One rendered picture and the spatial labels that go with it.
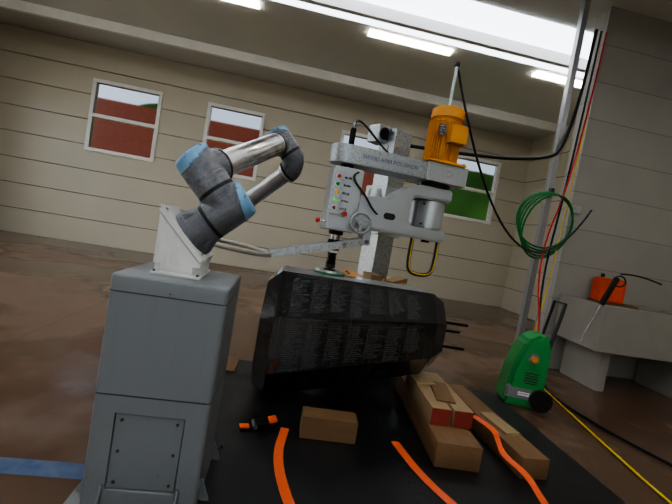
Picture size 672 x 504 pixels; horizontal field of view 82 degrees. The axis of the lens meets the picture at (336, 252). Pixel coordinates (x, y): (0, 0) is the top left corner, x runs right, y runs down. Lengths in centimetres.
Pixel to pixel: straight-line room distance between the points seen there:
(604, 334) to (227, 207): 387
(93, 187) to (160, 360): 807
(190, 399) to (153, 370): 17
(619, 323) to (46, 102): 1006
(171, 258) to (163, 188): 746
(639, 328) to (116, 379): 445
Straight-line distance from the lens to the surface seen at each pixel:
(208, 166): 158
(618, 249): 545
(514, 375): 351
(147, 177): 911
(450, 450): 231
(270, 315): 228
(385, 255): 338
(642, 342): 492
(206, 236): 157
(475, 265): 972
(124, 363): 159
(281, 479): 197
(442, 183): 283
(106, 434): 171
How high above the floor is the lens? 112
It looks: 3 degrees down
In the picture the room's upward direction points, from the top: 10 degrees clockwise
